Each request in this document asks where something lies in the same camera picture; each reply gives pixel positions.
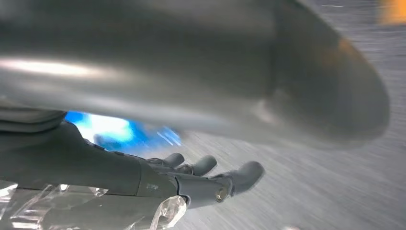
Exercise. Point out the blue metal shelf rack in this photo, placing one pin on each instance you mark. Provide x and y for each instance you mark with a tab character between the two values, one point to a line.
108	130

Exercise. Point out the yellow floor tape marking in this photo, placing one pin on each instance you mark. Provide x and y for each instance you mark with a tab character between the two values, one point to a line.
395	11

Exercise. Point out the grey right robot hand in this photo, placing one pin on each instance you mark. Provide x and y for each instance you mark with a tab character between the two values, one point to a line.
190	63

